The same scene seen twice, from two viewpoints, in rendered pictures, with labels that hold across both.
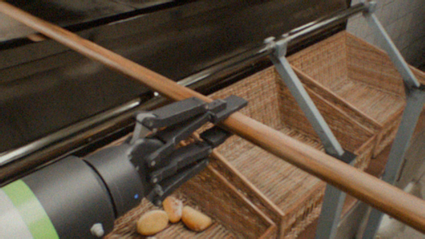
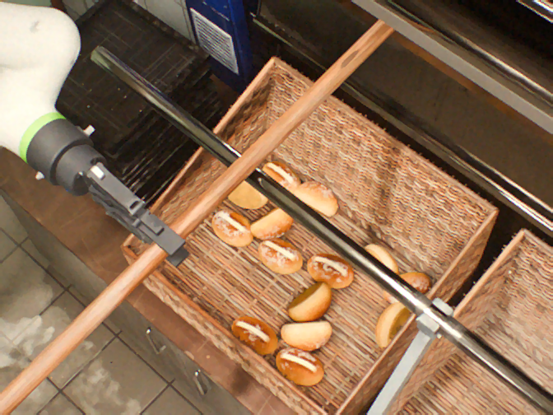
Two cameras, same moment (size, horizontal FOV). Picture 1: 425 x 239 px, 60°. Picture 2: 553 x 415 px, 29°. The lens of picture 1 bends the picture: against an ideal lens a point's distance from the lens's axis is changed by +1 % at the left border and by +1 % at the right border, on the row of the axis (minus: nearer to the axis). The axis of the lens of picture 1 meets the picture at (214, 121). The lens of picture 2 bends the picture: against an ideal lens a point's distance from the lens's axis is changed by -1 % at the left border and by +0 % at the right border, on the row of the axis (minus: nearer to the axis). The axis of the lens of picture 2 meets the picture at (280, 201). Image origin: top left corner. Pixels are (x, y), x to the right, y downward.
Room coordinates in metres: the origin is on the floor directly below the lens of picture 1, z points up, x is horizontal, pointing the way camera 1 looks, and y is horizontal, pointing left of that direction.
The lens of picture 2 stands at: (0.71, -0.71, 2.60)
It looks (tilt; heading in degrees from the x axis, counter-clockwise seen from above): 62 degrees down; 98
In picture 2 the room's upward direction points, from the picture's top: 11 degrees counter-clockwise
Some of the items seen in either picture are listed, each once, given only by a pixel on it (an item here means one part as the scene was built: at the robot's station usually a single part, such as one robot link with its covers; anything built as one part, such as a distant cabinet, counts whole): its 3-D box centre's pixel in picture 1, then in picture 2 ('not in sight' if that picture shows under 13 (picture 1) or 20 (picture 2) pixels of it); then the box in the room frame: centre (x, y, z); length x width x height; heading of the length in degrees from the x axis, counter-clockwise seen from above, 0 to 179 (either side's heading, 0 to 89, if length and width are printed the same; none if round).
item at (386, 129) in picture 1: (356, 85); not in sight; (1.47, -0.65, 0.72); 0.56 x 0.49 x 0.28; 135
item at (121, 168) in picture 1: (131, 171); (93, 180); (0.32, 0.10, 1.20); 0.09 x 0.07 x 0.08; 136
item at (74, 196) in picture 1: (68, 203); (63, 151); (0.27, 0.15, 1.20); 0.12 x 0.06 x 0.09; 46
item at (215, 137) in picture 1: (223, 130); (166, 245); (0.43, -0.01, 1.18); 0.07 x 0.03 x 0.01; 136
